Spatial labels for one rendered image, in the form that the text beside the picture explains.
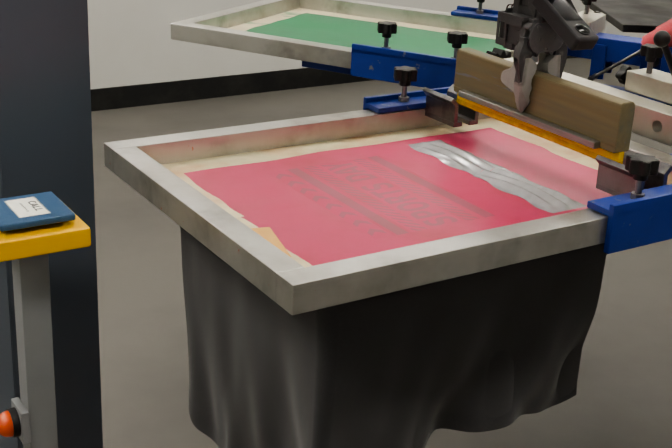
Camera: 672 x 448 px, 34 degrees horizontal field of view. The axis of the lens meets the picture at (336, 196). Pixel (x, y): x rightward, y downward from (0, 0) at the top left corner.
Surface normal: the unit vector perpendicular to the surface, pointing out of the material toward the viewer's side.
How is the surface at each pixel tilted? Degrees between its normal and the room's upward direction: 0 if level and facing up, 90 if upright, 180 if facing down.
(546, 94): 90
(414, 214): 0
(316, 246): 0
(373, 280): 90
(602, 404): 0
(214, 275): 91
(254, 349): 91
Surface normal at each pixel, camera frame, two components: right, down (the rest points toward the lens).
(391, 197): 0.04, -0.94
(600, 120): -0.84, 0.15
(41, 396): 0.53, 0.31
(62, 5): 0.74, 0.26
